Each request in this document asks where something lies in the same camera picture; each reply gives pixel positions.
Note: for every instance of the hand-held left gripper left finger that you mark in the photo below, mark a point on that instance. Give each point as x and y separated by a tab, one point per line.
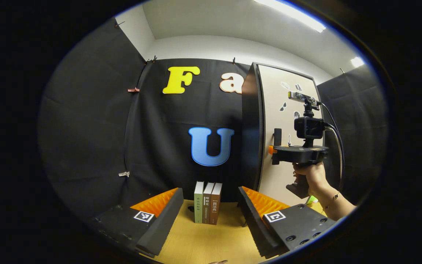
163	223

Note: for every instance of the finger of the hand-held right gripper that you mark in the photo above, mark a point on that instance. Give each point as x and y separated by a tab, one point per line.
275	156

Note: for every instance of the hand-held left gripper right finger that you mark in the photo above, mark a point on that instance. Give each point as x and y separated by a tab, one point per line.
256	223

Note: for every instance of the beige cabinet door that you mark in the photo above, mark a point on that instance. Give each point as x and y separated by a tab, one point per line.
284	176

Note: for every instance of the green book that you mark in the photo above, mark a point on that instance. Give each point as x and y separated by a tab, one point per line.
198	203

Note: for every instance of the reddish brown book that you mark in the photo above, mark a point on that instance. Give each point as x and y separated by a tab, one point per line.
215	205

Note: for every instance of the white cloth clip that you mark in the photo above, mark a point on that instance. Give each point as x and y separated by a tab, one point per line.
123	173

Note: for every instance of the small ceiling light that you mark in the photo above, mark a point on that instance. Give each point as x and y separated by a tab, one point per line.
357	62

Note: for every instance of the black backdrop cloth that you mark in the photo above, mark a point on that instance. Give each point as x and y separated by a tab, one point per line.
97	128

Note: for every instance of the orange cloth clip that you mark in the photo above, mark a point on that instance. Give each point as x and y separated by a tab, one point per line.
133	90

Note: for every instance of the long ceiling light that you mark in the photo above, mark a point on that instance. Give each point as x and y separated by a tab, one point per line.
291	13

